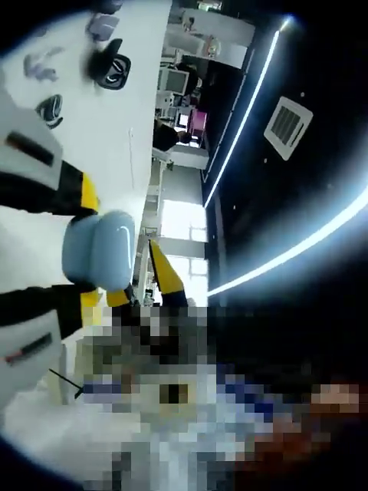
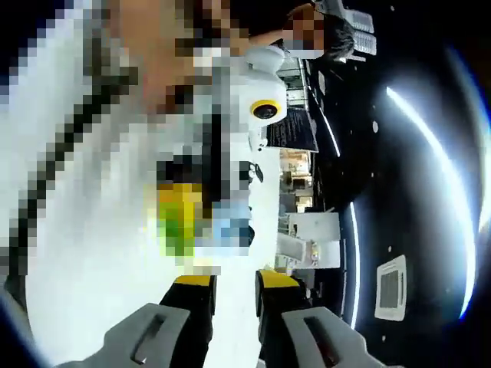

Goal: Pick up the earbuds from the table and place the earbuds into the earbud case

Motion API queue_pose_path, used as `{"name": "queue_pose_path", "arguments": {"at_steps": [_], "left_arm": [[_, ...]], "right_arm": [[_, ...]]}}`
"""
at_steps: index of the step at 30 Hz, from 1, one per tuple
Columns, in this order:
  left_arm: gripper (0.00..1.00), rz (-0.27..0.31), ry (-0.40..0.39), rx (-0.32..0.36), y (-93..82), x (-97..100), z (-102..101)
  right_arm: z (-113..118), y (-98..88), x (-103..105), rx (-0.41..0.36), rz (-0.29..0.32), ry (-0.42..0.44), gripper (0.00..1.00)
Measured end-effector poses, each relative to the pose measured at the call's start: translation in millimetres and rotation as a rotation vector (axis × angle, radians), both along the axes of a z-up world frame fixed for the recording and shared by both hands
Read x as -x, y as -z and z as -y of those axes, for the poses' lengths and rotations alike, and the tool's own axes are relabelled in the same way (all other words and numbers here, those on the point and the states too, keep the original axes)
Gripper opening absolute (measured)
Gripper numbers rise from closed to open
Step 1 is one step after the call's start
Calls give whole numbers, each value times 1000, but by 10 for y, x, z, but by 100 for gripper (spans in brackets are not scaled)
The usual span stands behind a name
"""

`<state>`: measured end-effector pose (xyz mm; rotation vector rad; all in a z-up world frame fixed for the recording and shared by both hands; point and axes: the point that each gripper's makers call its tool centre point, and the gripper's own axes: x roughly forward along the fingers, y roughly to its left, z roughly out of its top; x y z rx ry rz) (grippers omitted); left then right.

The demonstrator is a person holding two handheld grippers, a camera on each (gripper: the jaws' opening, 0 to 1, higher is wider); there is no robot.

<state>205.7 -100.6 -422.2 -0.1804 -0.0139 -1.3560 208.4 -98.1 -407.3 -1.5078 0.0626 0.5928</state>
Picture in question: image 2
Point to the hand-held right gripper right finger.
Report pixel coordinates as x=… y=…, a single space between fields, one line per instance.
x=276 y=306

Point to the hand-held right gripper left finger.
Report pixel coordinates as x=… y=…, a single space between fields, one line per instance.
x=184 y=318

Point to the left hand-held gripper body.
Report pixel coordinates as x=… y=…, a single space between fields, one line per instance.
x=268 y=86

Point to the white table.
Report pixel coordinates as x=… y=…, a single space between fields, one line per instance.
x=236 y=318

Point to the open laptop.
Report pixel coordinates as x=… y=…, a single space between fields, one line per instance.
x=295 y=130

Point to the white square pillar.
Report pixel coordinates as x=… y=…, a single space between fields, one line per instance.
x=318 y=230

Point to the person's head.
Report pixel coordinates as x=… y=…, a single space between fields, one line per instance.
x=339 y=38

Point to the long ceiling light strip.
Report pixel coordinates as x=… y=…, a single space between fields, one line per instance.
x=466 y=237
x=354 y=268

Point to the white ceiling air conditioner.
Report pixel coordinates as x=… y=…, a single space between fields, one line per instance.
x=391 y=287

